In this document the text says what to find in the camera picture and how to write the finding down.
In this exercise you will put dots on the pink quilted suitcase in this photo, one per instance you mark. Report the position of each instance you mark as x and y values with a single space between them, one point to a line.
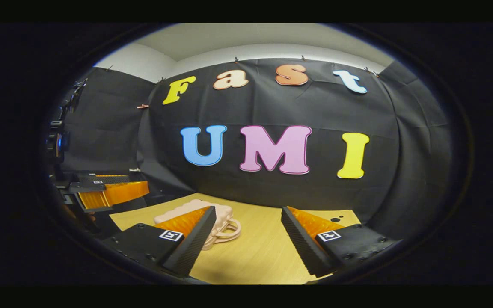
225 218

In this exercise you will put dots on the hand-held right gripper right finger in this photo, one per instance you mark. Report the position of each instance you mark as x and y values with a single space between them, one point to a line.
302 248

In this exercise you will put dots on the black backdrop cloth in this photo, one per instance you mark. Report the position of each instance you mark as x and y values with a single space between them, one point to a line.
272 107

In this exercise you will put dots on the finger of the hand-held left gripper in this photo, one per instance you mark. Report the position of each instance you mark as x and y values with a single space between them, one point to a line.
79 177
88 187

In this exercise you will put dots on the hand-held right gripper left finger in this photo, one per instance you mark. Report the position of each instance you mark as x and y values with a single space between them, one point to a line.
195 244

